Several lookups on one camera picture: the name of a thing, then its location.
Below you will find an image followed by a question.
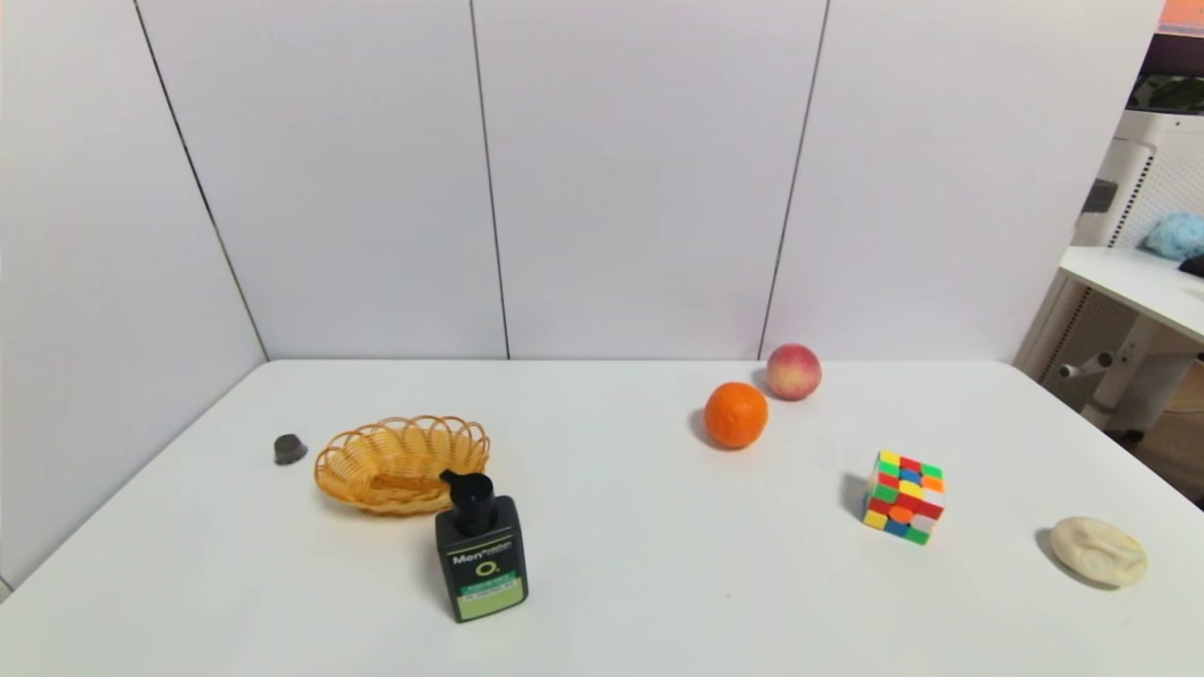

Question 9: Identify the cream white bun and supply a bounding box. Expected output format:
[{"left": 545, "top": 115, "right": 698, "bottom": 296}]
[{"left": 1050, "top": 516, "right": 1149, "bottom": 590}]

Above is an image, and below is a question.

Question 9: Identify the black pump bottle green label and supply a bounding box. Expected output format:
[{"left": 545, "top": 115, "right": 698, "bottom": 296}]
[{"left": 435, "top": 469, "right": 530, "bottom": 624}]

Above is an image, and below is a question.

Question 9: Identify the white side desk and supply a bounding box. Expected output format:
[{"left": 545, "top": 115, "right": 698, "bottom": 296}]
[{"left": 1058, "top": 246, "right": 1204, "bottom": 433}]

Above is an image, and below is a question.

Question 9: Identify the red yellow peach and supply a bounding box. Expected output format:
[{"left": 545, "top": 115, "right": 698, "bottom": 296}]
[{"left": 766, "top": 343, "right": 823, "bottom": 402}]

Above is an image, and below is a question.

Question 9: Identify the orange fruit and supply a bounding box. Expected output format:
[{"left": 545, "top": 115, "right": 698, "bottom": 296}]
[{"left": 704, "top": 381, "right": 769, "bottom": 450}]

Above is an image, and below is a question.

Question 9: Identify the yellow woven wicker basket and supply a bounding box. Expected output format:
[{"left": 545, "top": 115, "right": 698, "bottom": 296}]
[{"left": 313, "top": 415, "right": 491, "bottom": 516}]

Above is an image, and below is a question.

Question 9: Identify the light blue crumpled cloth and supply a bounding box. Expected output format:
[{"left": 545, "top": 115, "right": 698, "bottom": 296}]
[{"left": 1143, "top": 212, "right": 1204, "bottom": 261}]

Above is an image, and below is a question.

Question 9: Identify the multicoloured puzzle cube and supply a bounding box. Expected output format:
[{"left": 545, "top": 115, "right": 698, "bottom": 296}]
[{"left": 862, "top": 449, "right": 946, "bottom": 546}]

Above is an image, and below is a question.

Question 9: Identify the white pegboard cabinet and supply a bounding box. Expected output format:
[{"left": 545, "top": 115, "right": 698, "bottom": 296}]
[{"left": 1016, "top": 108, "right": 1204, "bottom": 385}]

